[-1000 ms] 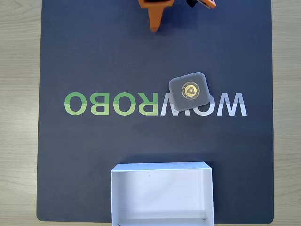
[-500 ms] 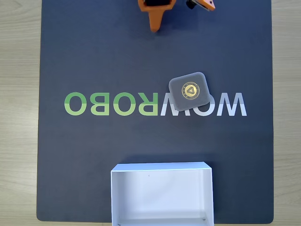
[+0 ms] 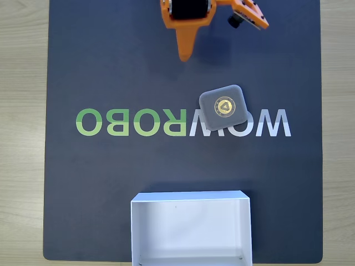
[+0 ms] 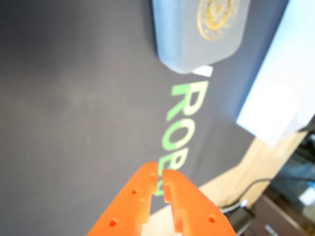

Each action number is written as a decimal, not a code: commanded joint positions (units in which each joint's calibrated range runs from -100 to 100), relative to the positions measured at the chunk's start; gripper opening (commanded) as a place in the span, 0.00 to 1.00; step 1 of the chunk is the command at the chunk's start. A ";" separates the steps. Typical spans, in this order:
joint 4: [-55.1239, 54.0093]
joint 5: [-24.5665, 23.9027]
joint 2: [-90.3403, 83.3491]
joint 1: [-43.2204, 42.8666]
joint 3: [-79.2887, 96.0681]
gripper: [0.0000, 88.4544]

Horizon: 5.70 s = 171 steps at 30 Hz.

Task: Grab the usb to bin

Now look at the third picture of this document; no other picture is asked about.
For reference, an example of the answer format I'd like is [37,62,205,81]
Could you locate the white open cardboard box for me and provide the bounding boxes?
[130,190,253,266]

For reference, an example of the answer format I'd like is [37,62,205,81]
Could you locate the grey square case gold emblem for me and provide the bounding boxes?
[199,84,249,131]

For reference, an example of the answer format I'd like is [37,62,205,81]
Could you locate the dark mat with WOWROBO print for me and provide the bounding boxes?
[43,0,324,263]

